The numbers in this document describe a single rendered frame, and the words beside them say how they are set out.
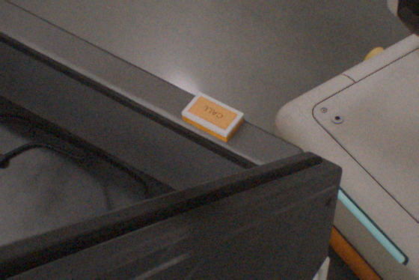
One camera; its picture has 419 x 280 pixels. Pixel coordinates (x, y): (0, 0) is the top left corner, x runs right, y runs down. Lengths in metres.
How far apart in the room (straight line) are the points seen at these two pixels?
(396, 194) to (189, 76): 0.72
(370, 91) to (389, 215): 0.28
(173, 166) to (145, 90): 0.09
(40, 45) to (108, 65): 0.07
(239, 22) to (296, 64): 0.21
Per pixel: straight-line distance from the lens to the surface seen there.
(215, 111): 0.77
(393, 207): 1.55
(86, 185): 0.89
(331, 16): 2.24
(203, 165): 0.80
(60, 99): 0.90
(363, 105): 1.68
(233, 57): 2.12
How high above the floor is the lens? 1.56
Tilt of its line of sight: 53 degrees down
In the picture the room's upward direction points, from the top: 2 degrees counter-clockwise
